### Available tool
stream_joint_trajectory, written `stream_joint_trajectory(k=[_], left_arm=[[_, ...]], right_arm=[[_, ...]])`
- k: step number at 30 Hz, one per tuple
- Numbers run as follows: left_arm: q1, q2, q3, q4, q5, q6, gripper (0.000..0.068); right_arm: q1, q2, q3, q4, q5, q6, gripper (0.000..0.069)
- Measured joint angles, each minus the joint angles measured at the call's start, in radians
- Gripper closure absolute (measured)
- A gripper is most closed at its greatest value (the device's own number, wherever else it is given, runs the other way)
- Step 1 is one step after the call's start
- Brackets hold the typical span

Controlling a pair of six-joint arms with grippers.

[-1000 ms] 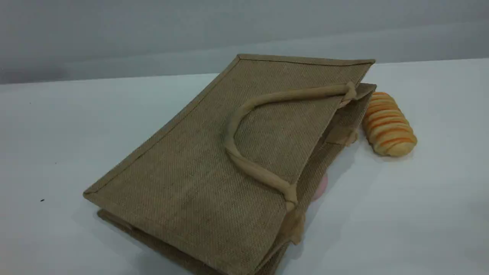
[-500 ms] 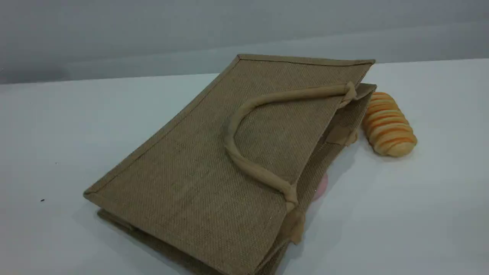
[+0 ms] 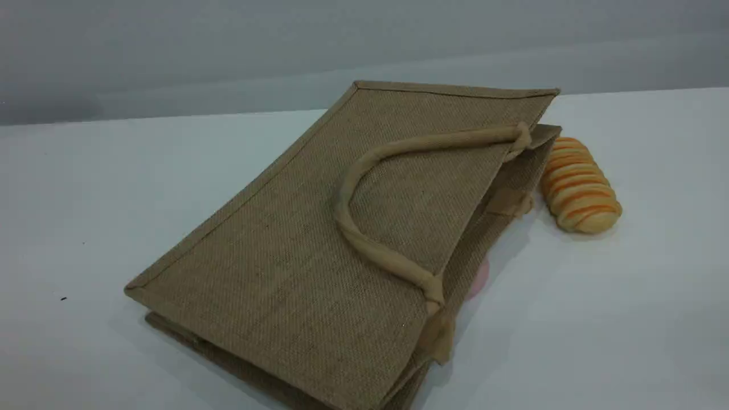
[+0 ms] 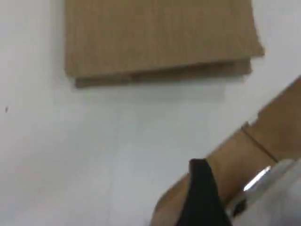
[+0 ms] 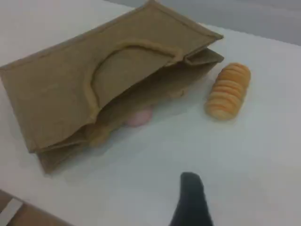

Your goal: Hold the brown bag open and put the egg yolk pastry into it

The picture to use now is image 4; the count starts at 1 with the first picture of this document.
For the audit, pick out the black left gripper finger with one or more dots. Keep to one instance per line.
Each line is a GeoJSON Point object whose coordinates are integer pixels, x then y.
{"type": "Point", "coordinates": [204, 200]}

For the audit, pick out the flat folded cardboard box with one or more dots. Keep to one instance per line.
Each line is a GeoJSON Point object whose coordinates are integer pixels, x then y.
{"type": "Point", "coordinates": [152, 35]}

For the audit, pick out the left gripper finger with grey pad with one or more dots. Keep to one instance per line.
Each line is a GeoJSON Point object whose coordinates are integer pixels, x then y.
{"type": "Point", "coordinates": [272, 200]}

